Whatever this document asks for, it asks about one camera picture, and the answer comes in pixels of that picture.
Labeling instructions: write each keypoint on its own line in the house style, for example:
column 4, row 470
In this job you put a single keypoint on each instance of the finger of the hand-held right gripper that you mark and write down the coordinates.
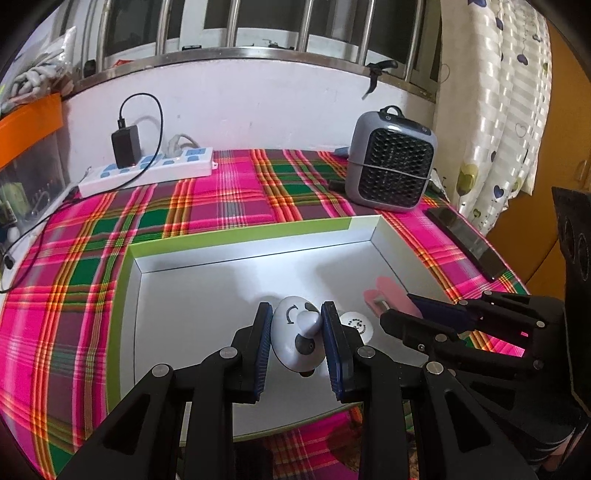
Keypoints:
column 415, row 330
column 443, row 310

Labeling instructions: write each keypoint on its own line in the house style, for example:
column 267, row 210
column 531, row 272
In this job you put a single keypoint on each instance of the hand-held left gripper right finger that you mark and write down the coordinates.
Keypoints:
column 333, row 350

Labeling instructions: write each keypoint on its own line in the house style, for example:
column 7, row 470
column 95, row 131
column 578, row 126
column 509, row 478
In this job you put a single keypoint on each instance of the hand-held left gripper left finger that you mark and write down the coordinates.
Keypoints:
column 263, row 350

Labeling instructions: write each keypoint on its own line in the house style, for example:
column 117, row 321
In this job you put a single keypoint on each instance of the white round container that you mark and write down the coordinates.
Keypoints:
column 355, row 325

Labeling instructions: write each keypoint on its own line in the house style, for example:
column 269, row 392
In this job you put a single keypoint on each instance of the white panda toy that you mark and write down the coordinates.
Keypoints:
column 295, row 323

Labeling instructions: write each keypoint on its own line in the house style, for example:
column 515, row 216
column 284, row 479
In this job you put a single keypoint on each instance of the white box with green rim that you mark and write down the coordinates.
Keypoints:
column 207, row 300

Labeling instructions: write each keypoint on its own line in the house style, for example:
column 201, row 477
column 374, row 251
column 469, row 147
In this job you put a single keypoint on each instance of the black phone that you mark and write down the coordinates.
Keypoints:
column 466, row 240

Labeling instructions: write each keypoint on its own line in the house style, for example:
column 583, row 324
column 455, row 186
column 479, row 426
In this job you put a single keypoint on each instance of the wooden cabinet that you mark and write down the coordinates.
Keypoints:
column 554, row 152

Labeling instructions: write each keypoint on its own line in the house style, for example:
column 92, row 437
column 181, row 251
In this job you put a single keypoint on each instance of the pink green plaid cloth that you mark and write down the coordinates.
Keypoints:
column 207, row 207

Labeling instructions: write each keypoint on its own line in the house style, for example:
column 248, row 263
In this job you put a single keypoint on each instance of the grey portable heater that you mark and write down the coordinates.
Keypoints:
column 392, row 161

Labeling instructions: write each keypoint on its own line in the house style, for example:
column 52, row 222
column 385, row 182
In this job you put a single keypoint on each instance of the small black flat object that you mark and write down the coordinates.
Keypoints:
column 336, row 184

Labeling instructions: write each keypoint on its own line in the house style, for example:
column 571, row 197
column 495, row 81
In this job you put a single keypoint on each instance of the person's dark striped clothing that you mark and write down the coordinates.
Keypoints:
column 549, row 443

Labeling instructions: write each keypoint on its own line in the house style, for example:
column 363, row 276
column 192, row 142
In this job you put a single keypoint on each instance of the white heart-patterned curtain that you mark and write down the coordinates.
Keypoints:
column 498, row 115

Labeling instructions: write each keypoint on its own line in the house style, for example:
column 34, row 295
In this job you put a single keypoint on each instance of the small blue object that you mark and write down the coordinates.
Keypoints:
column 341, row 150

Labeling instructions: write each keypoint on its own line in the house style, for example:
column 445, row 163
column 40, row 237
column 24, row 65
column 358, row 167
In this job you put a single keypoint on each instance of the white blue power strip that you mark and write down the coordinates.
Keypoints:
column 184, row 164

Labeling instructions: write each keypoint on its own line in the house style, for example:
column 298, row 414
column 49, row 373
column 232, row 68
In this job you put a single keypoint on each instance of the black charger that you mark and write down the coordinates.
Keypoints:
column 127, row 145

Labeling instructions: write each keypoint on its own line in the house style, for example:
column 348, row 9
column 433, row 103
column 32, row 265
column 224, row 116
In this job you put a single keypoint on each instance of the metal window grille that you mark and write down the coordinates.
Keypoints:
column 231, row 53

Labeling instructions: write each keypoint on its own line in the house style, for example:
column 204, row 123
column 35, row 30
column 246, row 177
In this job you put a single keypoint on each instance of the clear storage box orange lid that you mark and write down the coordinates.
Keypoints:
column 27, row 124

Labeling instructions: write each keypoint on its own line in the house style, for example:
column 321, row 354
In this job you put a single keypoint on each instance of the small dark jar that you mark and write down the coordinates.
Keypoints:
column 90, row 68

